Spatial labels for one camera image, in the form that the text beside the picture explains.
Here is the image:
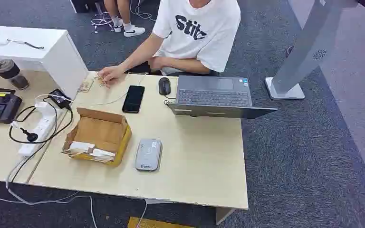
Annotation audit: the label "printed card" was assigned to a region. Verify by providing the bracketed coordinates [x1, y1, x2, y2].
[95, 75, 108, 88]
[77, 80, 94, 93]

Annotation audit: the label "black computer mouse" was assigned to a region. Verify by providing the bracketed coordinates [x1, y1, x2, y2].
[158, 77, 172, 96]

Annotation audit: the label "dark grey laptop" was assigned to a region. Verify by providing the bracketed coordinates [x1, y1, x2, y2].
[166, 75, 278, 120]

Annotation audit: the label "black smartphone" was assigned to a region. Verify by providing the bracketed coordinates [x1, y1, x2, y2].
[122, 85, 145, 114]

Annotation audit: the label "person's left hand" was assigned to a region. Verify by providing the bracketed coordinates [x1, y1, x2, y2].
[148, 57, 164, 71]

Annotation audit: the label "person's hand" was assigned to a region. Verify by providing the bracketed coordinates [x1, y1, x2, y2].
[97, 65, 126, 89]
[148, 57, 164, 71]

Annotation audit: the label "open cardboard box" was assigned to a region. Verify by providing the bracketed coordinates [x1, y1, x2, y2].
[61, 107, 133, 168]

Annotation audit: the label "person's right hand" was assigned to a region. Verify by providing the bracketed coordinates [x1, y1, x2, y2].
[97, 65, 126, 89]

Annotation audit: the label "yellow cardboard sheet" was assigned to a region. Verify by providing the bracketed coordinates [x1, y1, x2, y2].
[127, 217, 196, 228]

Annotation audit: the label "person standing, legs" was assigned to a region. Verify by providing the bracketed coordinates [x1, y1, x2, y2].
[103, 0, 146, 38]

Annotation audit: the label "stool base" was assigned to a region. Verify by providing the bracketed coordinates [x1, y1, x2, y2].
[91, 2, 115, 33]

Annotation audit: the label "black power adapter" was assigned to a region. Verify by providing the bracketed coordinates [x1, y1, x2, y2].
[48, 88, 73, 110]

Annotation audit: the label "grey floor stand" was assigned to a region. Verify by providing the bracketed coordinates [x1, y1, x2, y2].
[264, 0, 365, 101]

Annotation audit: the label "white power strip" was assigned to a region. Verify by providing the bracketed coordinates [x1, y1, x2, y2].
[18, 101, 61, 158]

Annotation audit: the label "white cabinet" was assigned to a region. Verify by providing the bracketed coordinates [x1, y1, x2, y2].
[0, 25, 90, 100]

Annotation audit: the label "dark lidded drink cup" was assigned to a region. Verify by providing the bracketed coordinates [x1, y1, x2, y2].
[0, 59, 30, 91]

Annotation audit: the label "black mouse cable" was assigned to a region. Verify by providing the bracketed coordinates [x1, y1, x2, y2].
[163, 95, 177, 107]

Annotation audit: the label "thin white charging cable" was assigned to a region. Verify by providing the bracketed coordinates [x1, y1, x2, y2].
[91, 72, 149, 106]

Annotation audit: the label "white cable on floor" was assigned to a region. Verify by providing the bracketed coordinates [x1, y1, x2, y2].
[129, 0, 157, 23]

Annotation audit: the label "black cable with plug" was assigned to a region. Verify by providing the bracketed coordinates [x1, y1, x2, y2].
[8, 97, 74, 145]

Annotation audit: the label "white power strip cable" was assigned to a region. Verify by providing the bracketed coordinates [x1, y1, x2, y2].
[0, 156, 98, 228]

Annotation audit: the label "white tag with lanyard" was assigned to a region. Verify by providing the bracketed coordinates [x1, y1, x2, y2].
[0, 37, 45, 51]

